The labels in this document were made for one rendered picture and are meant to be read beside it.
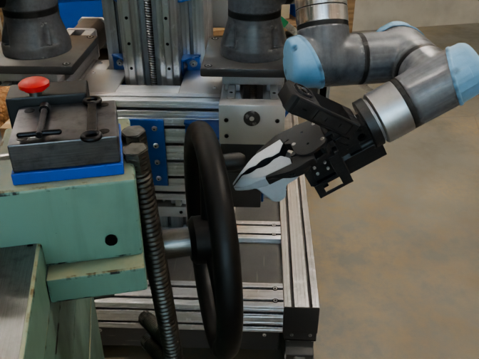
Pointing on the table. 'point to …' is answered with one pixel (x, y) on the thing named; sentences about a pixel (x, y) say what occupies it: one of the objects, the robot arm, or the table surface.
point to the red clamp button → (33, 84)
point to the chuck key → (40, 125)
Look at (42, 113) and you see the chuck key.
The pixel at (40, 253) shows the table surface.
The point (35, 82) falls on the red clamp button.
